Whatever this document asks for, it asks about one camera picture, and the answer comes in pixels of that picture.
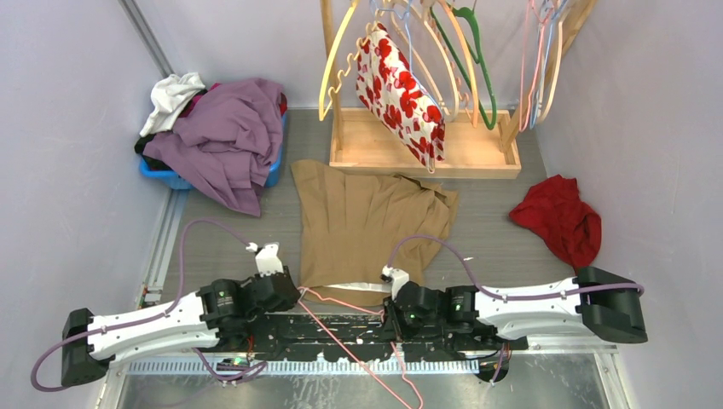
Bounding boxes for aluminium rail frame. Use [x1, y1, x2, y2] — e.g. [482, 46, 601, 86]
[84, 192, 631, 409]

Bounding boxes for wavy wooden hanger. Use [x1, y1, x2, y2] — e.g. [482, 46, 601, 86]
[320, 20, 372, 102]

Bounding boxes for wooden hanger rack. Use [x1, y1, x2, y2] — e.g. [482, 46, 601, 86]
[326, 1, 594, 179]

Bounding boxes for white garment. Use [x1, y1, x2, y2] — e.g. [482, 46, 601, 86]
[139, 72, 205, 137]

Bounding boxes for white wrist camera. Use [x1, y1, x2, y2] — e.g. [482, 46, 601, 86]
[380, 266, 410, 300]
[246, 242, 284, 277]

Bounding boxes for red poppy print skirt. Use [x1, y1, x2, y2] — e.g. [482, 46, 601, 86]
[356, 23, 446, 173]

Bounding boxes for red garment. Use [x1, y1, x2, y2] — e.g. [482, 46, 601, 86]
[509, 175, 603, 270]

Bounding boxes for blue plastic basket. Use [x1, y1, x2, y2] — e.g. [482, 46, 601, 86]
[134, 108, 284, 191]

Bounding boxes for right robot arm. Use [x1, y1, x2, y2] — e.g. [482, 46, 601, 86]
[381, 267, 648, 350]

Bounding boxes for light blue wire hanger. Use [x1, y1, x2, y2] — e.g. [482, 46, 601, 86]
[528, 0, 569, 130]

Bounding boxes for tan garment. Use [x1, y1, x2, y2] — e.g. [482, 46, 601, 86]
[292, 159, 460, 307]

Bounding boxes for purple garment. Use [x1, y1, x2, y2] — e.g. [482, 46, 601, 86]
[142, 78, 285, 216]

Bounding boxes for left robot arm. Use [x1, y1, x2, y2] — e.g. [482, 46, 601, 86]
[61, 270, 301, 388]

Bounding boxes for light wooden hanger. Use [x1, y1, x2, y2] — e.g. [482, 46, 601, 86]
[391, 1, 460, 121]

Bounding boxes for orange hanger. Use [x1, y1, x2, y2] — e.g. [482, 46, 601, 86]
[439, 1, 480, 128]

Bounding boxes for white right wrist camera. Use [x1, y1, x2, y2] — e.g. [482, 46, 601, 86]
[380, 266, 410, 300]

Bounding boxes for beige wooden hanger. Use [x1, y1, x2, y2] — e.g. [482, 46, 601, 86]
[533, 0, 566, 125]

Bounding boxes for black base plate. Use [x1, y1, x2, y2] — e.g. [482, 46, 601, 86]
[201, 314, 529, 362]

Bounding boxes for yellow hanger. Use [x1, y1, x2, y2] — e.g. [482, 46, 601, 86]
[318, 0, 359, 121]

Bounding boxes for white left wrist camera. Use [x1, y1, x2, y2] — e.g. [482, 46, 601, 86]
[246, 242, 284, 277]

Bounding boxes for pink wire hanger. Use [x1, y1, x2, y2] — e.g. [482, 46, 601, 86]
[298, 286, 425, 409]

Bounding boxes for green hanger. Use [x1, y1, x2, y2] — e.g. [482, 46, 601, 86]
[430, 1, 498, 130]

